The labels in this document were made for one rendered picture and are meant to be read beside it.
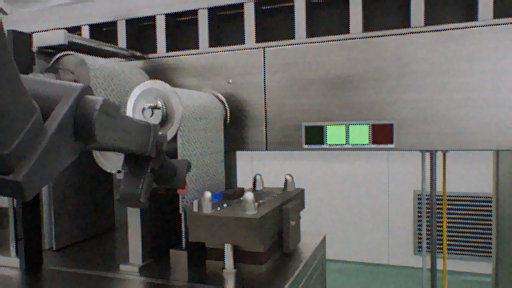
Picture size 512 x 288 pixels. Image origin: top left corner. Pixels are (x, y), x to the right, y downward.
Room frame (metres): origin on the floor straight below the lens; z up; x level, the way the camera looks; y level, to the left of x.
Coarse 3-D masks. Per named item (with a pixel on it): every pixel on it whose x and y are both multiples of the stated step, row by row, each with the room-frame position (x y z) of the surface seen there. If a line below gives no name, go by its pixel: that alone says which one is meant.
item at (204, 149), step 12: (180, 132) 0.91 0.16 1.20; (192, 132) 0.97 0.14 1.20; (204, 132) 1.02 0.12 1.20; (216, 132) 1.09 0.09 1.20; (180, 144) 0.91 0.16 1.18; (192, 144) 0.96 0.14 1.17; (204, 144) 1.02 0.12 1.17; (216, 144) 1.09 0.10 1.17; (180, 156) 0.91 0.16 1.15; (192, 156) 0.96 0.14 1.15; (204, 156) 1.02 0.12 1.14; (216, 156) 1.08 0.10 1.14; (192, 168) 0.96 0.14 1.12; (204, 168) 1.02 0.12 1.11; (216, 168) 1.08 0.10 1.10; (192, 180) 0.96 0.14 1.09; (204, 180) 1.02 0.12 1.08; (216, 180) 1.08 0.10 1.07; (192, 192) 0.96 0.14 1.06; (216, 192) 1.08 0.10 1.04; (180, 204) 0.91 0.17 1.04
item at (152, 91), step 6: (144, 90) 0.93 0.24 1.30; (150, 90) 0.93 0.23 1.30; (156, 90) 0.92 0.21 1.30; (162, 90) 0.92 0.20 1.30; (138, 96) 0.94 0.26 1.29; (162, 96) 0.92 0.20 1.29; (168, 96) 0.91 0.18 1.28; (168, 102) 0.91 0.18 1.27; (132, 108) 0.94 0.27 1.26; (168, 108) 0.91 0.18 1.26; (174, 108) 0.91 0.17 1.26; (222, 108) 1.14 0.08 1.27; (132, 114) 0.94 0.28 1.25; (168, 114) 0.91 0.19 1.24; (174, 114) 0.91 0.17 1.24; (168, 120) 0.91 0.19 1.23; (162, 126) 0.92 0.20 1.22; (168, 126) 0.91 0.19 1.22
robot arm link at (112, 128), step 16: (80, 112) 0.33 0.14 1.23; (96, 112) 0.33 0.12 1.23; (112, 112) 0.37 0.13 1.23; (80, 128) 0.33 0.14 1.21; (96, 128) 0.33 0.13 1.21; (112, 128) 0.37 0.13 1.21; (128, 128) 0.55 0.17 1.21; (144, 128) 0.64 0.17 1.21; (160, 128) 0.74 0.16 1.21; (96, 144) 0.43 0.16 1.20; (112, 144) 0.38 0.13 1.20; (128, 144) 0.57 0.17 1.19; (144, 144) 0.65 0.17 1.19
